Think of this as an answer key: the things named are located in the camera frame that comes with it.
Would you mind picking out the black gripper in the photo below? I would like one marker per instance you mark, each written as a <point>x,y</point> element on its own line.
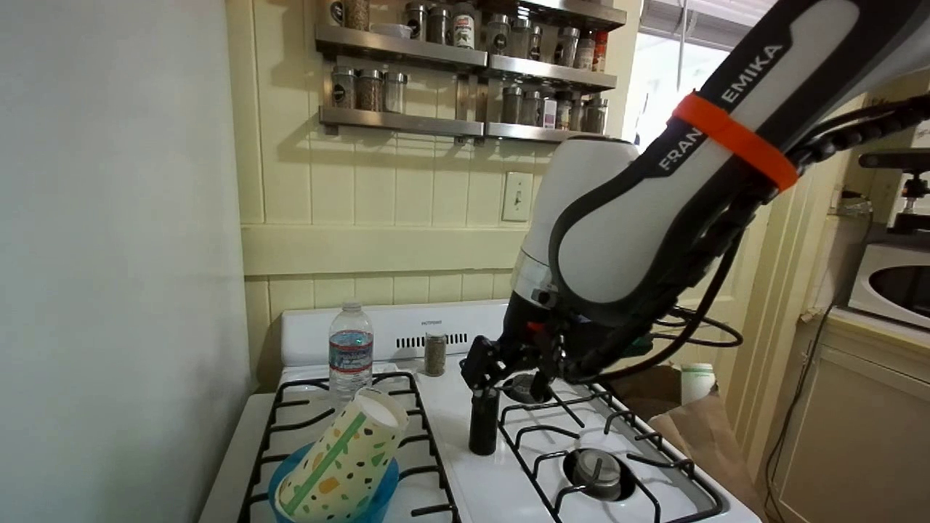
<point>543,344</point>

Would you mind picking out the black cylindrical shaker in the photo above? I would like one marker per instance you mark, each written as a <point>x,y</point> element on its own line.
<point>485,422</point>

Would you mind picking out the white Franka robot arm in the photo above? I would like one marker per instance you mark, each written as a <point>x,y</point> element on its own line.
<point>628,221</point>

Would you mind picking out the metal spice shelf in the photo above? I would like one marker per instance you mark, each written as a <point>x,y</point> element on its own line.
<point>409,123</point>
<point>409,48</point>

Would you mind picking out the round metal burner cap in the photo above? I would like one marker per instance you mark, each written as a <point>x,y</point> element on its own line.
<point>598,472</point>
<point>530,389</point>

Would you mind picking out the grey pepper shaker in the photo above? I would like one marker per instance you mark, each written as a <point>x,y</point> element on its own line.
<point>435,356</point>

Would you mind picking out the black double burner grate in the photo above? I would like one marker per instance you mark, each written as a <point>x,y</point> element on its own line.
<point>431,438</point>
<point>511,459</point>

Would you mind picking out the white gas stove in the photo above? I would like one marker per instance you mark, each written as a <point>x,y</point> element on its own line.
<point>467,483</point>

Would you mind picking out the clear plastic water bottle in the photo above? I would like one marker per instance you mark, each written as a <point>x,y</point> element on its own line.
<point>351,353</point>

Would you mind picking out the blue bowl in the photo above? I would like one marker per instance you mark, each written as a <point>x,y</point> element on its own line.
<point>381,497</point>

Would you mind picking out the white lidded jar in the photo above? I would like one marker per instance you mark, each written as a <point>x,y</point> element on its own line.
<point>700,383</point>

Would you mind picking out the glass spice jar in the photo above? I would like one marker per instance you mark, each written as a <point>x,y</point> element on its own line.
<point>530,101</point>
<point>511,98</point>
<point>341,84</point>
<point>569,43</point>
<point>572,110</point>
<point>522,36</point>
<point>585,48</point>
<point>438,20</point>
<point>551,107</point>
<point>371,87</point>
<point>595,113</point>
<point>495,29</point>
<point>416,17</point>
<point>396,90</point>

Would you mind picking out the red spice jar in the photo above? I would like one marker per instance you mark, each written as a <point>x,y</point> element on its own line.
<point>599,48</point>

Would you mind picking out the white label spice jar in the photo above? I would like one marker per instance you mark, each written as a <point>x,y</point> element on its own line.
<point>464,23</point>

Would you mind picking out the metal cup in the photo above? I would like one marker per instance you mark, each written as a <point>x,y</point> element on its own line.
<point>355,13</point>

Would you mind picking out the white refrigerator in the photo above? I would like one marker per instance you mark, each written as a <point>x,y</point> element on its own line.
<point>118,261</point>

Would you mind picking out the cream kitchen cabinet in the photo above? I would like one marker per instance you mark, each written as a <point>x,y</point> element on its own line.
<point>874,437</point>

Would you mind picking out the white microwave oven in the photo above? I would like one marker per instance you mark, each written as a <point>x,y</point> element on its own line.
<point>897,284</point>

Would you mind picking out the cream light switch plate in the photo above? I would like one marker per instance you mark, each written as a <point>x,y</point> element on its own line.
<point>518,196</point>

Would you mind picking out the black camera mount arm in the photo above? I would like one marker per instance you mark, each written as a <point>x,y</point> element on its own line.
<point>916,199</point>

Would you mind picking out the black stereo camera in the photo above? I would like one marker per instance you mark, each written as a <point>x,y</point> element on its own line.
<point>903,159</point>

